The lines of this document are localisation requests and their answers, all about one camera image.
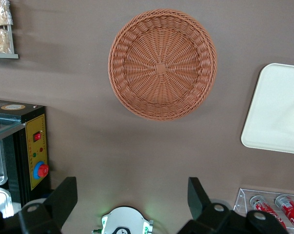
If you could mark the round brown wicker basket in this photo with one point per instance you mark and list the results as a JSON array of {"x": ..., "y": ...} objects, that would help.
[{"x": 161, "y": 68}]

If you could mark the red cola can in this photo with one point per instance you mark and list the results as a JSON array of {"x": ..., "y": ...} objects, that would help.
[
  {"x": 266, "y": 209},
  {"x": 291, "y": 210}
]

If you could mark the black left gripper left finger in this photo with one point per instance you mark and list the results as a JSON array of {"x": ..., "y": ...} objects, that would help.
[{"x": 55, "y": 202}]

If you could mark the red rocker switch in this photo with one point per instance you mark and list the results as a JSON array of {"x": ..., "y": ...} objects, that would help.
[{"x": 37, "y": 136}]

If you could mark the black glass food warmer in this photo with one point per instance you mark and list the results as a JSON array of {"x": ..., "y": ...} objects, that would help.
[{"x": 37, "y": 112}]

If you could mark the white rectangular tray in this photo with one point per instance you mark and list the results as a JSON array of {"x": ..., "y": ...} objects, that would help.
[{"x": 271, "y": 107}]

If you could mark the clear acrylic can holder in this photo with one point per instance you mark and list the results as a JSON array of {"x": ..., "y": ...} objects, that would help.
[{"x": 241, "y": 200}]

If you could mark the red and blue knob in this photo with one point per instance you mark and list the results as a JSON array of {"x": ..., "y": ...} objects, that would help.
[{"x": 42, "y": 170}]

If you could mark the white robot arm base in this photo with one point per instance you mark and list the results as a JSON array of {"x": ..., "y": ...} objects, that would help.
[{"x": 124, "y": 219}]

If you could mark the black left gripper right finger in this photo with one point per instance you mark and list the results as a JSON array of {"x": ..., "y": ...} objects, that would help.
[{"x": 205, "y": 214}]

